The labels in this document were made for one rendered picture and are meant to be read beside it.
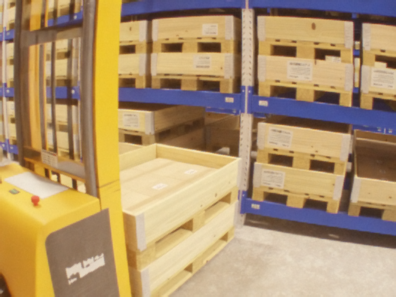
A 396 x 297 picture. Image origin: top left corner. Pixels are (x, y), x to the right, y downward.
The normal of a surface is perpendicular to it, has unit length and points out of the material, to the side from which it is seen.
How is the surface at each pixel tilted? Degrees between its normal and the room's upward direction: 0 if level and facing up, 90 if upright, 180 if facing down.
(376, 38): 90
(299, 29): 90
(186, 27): 90
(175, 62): 90
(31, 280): 74
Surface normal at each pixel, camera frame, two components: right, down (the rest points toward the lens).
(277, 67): -0.47, 0.19
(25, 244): -0.51, -0.10
